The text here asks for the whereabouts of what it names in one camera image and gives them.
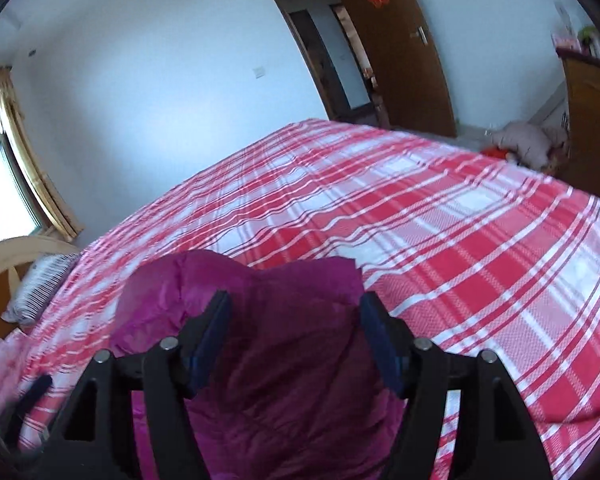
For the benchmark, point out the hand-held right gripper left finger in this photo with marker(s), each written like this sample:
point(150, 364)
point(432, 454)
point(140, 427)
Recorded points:
point(210, 330)

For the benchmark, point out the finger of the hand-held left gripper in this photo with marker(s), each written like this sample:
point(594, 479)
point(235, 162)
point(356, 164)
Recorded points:
point(32, 402)

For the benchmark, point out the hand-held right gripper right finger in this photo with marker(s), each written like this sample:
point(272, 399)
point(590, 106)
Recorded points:
point(382, 335)

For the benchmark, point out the magenta down jacket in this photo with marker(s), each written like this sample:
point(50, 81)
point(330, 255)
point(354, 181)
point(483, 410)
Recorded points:
point(280, 360)

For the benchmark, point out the pink floral quilt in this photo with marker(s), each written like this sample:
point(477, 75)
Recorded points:
point(0, 375)

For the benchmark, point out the striped pillow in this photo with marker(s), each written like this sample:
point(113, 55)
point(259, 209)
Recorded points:
point(42, 285)

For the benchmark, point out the red plaid bed sheet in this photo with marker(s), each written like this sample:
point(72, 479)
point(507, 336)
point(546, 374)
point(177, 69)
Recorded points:
point(455, 235)

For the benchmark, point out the wooden headboard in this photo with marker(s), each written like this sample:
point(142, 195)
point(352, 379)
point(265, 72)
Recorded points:
point(0, 260)

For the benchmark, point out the red cloth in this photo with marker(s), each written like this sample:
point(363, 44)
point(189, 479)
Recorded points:
point(495, 153)

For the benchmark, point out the window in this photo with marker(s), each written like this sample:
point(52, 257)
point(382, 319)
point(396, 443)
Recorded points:
point(0, 185)

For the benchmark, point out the pink plush toy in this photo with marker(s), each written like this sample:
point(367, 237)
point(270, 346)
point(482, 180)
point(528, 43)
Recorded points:
point(527, 142)

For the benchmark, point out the yellow curtain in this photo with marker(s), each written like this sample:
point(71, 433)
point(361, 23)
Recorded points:
point(30, 160)

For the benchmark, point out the brown wooden door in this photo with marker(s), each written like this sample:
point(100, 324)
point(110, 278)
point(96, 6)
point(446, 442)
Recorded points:
point(400, 75)

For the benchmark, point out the wooden cabinet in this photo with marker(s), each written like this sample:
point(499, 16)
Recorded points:
point(595, 120)

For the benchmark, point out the pink box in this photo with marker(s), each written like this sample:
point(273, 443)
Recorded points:
point(566, 42)

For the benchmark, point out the green ornament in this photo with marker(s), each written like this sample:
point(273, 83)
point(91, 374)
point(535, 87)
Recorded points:
point(588, 34)

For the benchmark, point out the white wall switch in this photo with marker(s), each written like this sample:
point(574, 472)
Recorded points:
point(259, 72)

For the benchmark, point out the dark door frame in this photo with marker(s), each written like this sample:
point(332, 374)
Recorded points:
point(285, 5)

